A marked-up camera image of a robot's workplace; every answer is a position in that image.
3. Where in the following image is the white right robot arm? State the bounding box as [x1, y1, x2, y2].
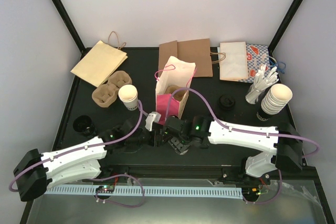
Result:
[163, 116, 303, 184]

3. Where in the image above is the white plastic cutlery bunch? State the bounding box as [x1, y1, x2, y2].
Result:
[245, 65, 279, 104]

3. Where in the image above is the white paper coffee cup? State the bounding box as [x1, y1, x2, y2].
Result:
[118, 84, 138, 111]

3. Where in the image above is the brown kraft paper bag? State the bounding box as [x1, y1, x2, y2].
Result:
[158, 38, 213, 77]

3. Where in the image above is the red blue patterned bag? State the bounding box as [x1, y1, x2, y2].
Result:
[240, 44, 286, 83]

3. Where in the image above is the white perforated front rail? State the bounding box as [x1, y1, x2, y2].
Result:
[45, 184, 243, 199]

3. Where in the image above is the tan paper bag with handles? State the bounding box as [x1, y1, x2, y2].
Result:
[71, 31, 128, 87]

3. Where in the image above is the stack of paper cups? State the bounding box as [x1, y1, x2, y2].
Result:
[256, 83, 293, 121]

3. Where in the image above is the stack of black lids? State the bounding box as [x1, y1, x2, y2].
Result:
[72, 115, 97, 137]

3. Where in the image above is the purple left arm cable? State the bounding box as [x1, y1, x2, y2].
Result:
[8, 100, 148, 207]

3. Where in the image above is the black cup lid stack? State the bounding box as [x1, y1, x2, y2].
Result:
[218, 94, 236, 111]

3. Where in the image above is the white paper bag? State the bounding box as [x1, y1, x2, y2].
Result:
[210, 41, 248, 81]

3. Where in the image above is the cake print paper bag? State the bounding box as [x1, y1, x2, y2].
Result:
[155, 56, 196, 124]

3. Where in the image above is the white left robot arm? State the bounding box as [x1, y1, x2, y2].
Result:
[9, 120, 162, 202]

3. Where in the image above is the brown pulp cup carrier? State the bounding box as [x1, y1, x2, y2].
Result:
[91, 71, 132, 108]

